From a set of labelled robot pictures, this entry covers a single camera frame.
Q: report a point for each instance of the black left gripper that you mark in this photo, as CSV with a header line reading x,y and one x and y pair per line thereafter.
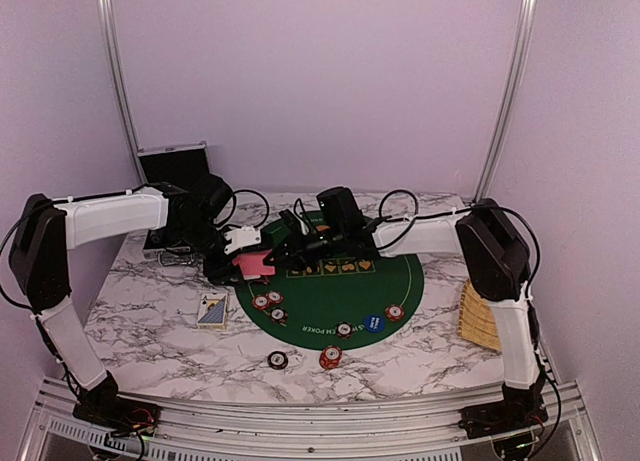
x,y
217,272

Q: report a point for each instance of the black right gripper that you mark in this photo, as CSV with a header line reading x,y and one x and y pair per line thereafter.
x,y
298,257

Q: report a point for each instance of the red playing card deck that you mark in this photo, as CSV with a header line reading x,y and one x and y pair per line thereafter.
x,y
252,265

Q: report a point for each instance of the red chips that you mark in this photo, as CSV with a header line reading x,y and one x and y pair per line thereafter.
x,y
394,313
262,302

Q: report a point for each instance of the blue small blind button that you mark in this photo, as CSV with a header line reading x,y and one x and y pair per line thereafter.
x,y
374,323

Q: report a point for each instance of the red five chip stack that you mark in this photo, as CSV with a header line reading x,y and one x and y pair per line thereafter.
x,y
330,357

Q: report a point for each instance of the black hundred chip stack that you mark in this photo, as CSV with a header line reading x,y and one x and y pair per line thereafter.
x,y
277,360

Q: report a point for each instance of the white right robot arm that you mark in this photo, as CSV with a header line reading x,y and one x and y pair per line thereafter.
x,y
497,261

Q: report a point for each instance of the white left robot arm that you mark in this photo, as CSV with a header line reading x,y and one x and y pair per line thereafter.
x,y
49,228

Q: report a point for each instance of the aluminium poker case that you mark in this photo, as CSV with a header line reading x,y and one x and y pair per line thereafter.
x,y
181,166

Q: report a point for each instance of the round green poker mat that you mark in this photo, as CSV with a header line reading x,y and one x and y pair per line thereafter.
x,y
341,289

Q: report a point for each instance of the woven bamboo basket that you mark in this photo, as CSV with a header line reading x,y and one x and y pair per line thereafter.
x,y
476,322

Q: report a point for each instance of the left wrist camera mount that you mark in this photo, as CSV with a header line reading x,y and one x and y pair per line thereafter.
x,y
240,238

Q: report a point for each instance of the aluminium frame post left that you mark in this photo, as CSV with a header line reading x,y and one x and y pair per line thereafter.
x,y
107,16

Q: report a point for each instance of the aluminium frame post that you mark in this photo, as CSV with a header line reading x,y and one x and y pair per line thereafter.
x,y
515,74
107,16

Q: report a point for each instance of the aluminium front rail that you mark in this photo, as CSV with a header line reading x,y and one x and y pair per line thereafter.
x,y
419,428

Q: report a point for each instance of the aluminium frame post right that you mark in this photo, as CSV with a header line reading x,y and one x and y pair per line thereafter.
x,y
515,74

